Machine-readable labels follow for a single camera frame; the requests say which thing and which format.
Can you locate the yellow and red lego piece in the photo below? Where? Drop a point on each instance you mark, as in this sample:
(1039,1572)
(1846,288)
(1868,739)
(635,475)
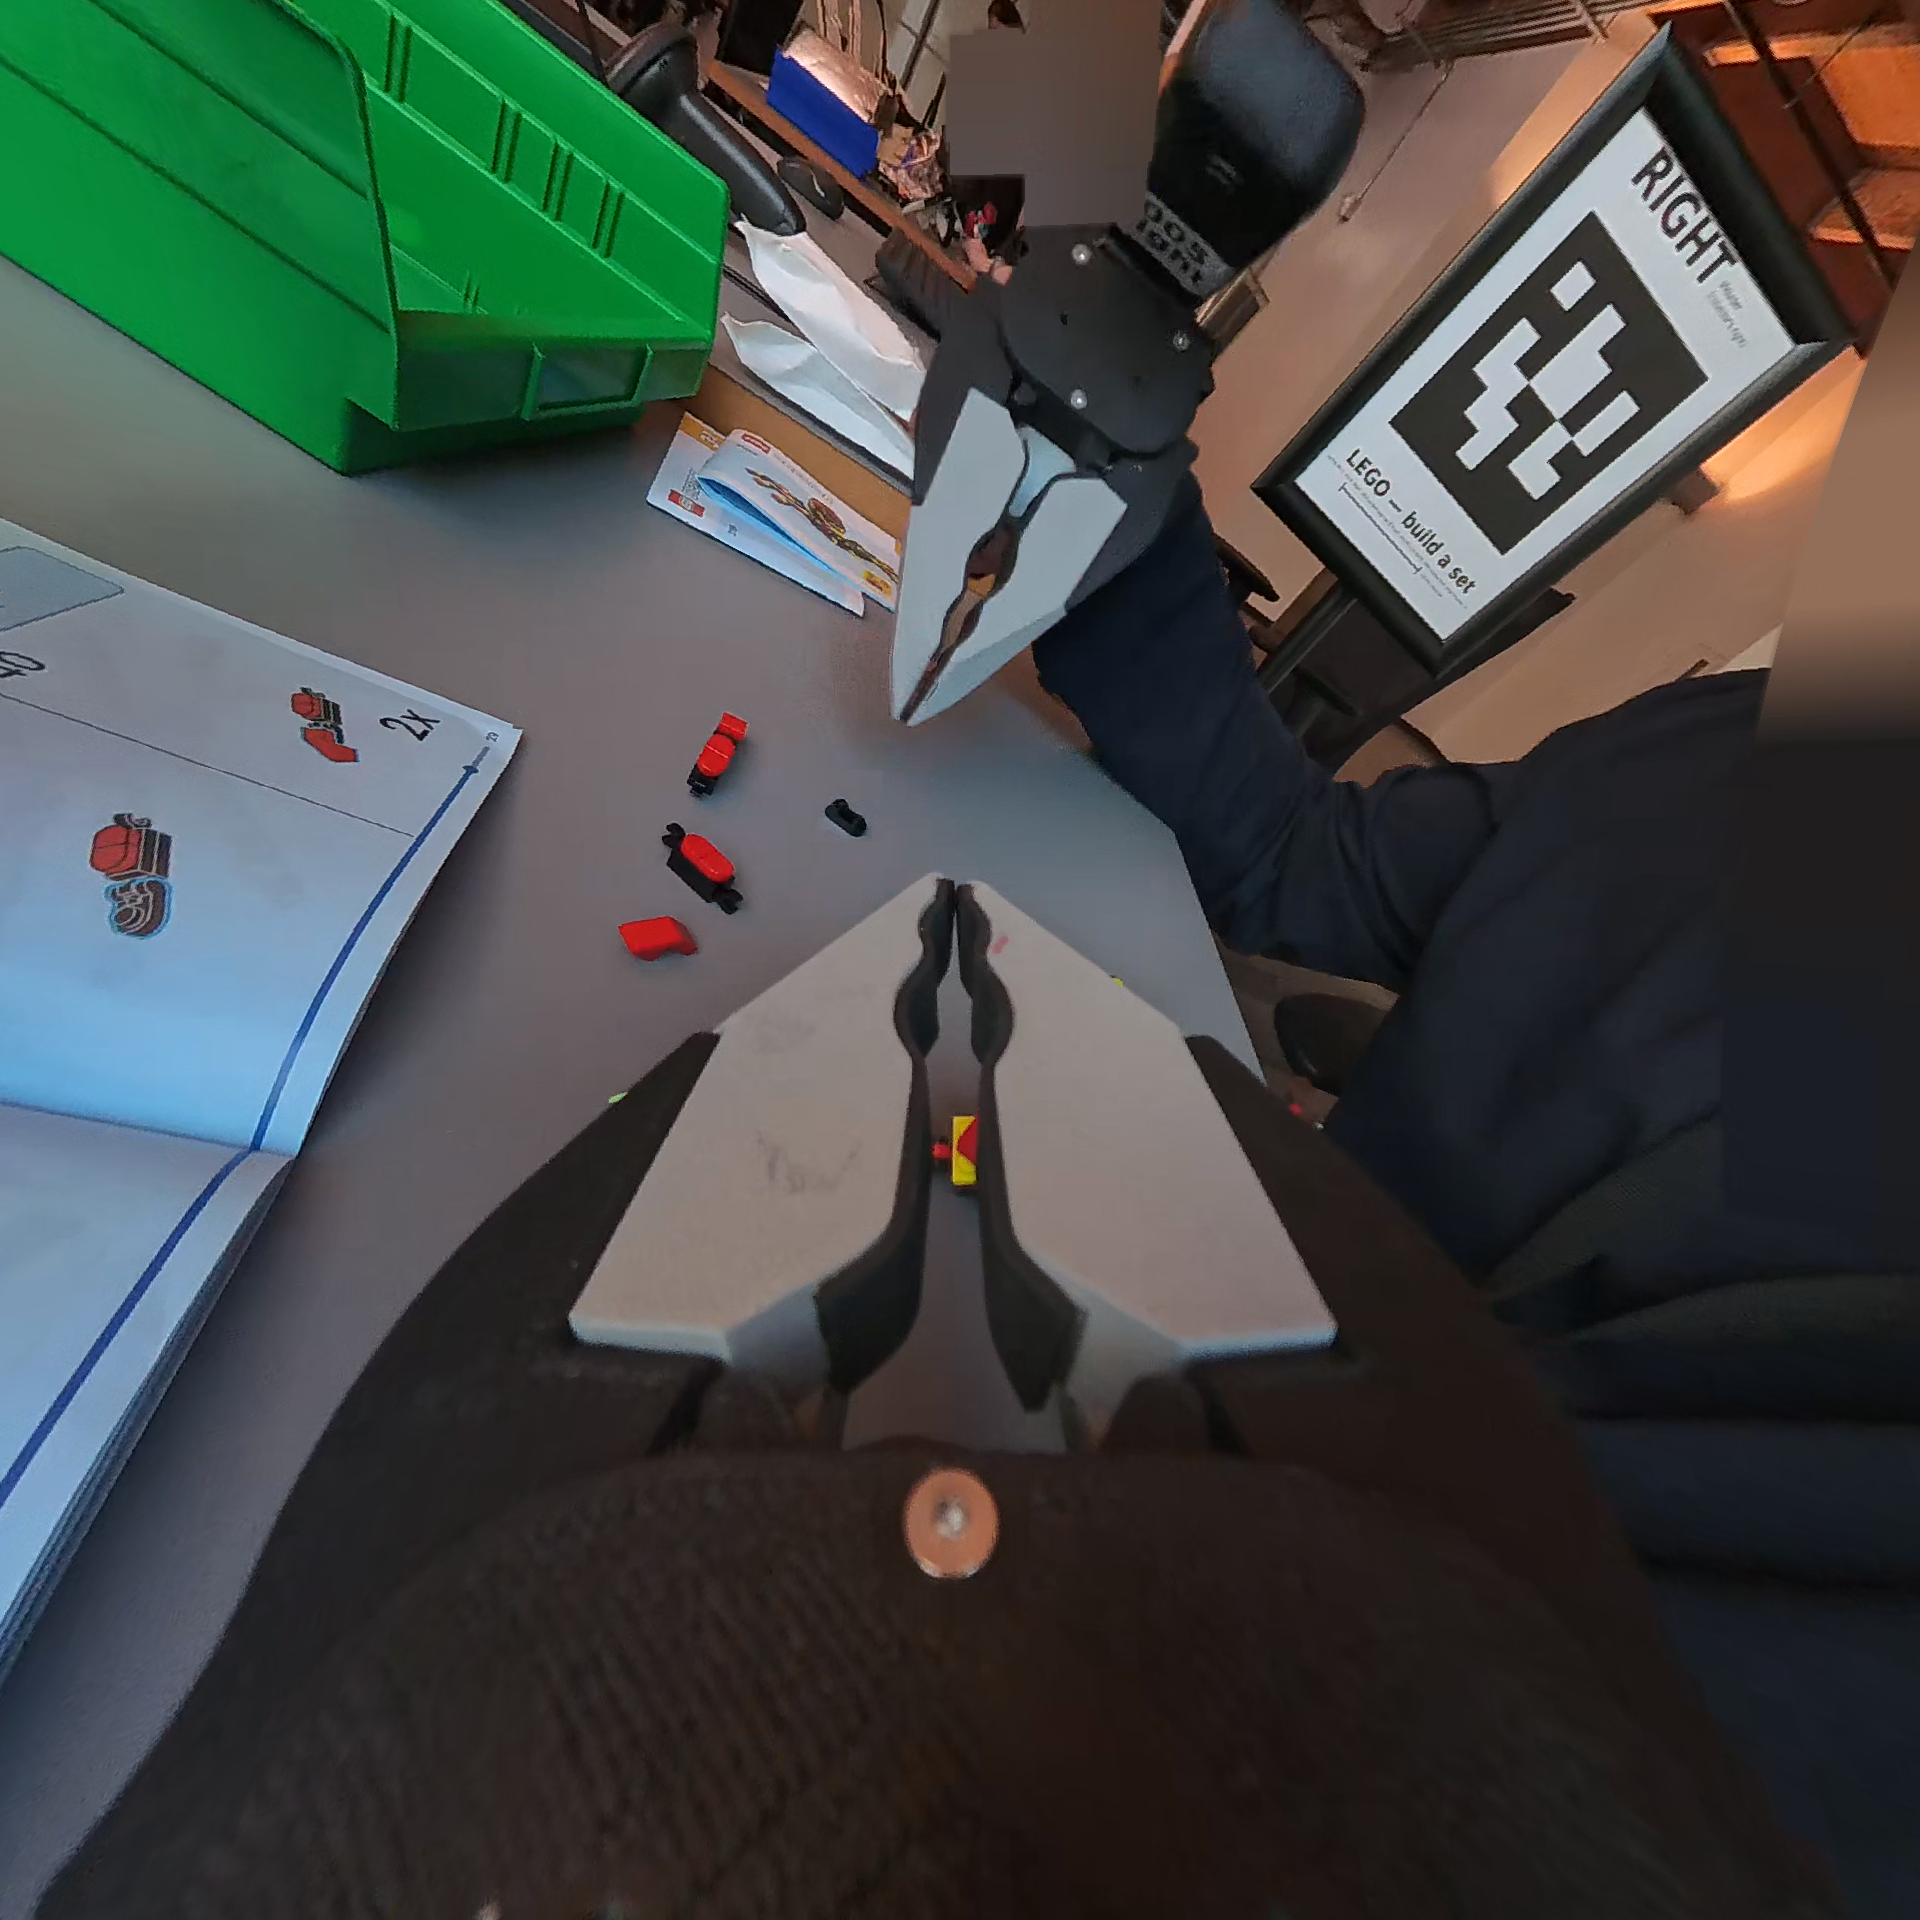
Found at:
(963,1144)

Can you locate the black keyboard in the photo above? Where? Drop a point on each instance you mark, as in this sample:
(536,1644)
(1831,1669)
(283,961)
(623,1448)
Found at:
(915,278)

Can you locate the black handheld device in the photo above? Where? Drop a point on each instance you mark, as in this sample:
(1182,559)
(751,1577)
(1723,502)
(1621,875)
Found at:
(675,89)

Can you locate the blue box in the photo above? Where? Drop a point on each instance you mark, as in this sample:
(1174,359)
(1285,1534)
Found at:
(827,105)

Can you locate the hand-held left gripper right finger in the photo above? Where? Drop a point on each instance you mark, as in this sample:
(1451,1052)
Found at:
(1141,1200)

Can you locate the red curved lego piece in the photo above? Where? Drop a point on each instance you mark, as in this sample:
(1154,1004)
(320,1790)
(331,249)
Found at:
(656,937)

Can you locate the white paper bag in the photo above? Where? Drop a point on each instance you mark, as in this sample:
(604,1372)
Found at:
(827,324)

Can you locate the person's dark clothed body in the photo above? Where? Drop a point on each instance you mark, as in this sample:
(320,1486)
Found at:
(1575,932)

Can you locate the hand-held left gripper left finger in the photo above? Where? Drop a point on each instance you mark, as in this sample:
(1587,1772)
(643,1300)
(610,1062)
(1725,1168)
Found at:
(751,1200)

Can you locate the small instruction booklet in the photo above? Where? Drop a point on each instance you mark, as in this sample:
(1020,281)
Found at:
(751,503)

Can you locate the red and black lego assembly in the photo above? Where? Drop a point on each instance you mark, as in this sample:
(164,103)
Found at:
(722,750)
(703,862)

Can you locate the black sign stand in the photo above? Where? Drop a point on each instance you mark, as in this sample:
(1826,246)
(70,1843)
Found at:
(1350,661)

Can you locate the large open instruction booklet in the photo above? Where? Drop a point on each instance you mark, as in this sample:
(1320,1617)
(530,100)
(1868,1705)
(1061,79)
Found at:
(181,990)

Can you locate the green plastic storage bin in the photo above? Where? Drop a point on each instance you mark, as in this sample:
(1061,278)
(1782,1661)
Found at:
(224,225)

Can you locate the wooden shelf rack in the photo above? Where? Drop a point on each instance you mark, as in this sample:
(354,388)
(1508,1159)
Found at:
(1862,196)

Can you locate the black framed tag sign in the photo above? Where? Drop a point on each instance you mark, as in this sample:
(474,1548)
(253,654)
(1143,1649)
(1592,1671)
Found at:
(1559,376)

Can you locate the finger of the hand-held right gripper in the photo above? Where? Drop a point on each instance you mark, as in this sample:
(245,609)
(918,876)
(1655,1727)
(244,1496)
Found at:
(954,494)
(1059,548)

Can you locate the person's right forearm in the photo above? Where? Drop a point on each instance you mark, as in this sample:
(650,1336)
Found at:
(1172,676)

